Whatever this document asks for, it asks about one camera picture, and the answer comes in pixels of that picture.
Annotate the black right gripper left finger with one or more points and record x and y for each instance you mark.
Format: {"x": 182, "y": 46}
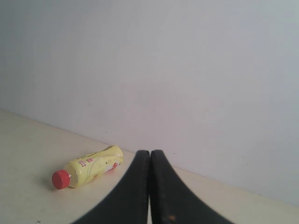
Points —
{"x": 128, "y": 202}

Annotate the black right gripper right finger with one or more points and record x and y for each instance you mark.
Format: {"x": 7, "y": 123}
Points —
{"x": 171, "y": 201}

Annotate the yellow bottle red cap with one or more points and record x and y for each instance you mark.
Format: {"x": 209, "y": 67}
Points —
{"x": 87, "y": 168}

